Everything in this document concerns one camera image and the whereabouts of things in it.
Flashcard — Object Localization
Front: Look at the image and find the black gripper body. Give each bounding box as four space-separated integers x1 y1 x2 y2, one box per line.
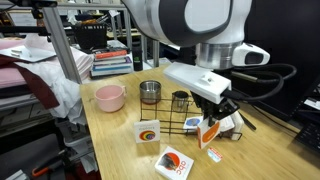
192 93 240 120

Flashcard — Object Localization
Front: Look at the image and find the white and orange book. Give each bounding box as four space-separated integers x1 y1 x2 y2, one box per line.
197 119 220 149

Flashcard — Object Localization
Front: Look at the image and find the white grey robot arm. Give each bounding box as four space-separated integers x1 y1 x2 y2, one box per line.
121 0 270 126

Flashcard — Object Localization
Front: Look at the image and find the white vegetables book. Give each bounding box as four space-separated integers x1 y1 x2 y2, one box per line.
219 116 235 132

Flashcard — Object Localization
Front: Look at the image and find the white animals book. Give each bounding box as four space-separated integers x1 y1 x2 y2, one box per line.
183 116 203 131

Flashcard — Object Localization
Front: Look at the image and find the white book at rack end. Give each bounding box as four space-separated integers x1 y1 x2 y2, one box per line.
230 111 244 140

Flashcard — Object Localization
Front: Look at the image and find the white abc book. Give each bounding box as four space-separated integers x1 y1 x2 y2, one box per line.
154 146 194 180

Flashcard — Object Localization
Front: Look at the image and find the small dark steel cup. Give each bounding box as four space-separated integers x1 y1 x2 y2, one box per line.
172 91 189 112

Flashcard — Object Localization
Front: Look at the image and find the small red white card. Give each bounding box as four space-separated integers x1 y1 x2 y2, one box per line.
207 147 222 163

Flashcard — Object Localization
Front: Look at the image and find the black monitor stand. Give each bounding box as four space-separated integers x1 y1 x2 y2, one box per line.
235 86 290 122

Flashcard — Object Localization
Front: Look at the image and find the black keyboard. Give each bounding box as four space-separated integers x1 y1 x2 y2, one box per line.
295 122 320 153

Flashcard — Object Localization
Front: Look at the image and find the black can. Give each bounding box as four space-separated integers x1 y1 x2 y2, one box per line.
132 46 143 71

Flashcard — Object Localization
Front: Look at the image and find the pink plastic mug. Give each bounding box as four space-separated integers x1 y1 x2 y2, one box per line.
95 85 127 112

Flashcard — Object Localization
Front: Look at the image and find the stack of books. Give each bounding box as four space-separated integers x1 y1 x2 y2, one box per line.
90 50 133 77

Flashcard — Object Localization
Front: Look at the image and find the black slotted bin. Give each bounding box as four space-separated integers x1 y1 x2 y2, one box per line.
72 24 107 50

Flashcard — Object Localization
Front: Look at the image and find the white cloth pile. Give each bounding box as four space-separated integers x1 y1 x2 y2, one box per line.
16 34 93 125

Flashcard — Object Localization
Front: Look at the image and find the dark red cloth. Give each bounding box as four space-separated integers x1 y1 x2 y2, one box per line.
0 55 60 109

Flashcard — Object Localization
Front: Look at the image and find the black cable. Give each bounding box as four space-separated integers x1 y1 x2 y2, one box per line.
221 63 298 103

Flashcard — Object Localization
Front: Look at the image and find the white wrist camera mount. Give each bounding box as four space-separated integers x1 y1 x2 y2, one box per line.
163 62 231 104

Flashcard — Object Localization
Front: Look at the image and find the black wire book rack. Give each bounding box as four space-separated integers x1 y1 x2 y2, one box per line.
140 99 232 140

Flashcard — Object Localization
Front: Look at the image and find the orange handled tool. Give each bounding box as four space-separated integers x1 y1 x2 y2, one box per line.
31 157 63 177

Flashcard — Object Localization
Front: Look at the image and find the aluminium frame post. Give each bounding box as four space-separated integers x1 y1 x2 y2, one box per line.
42 7 82 84

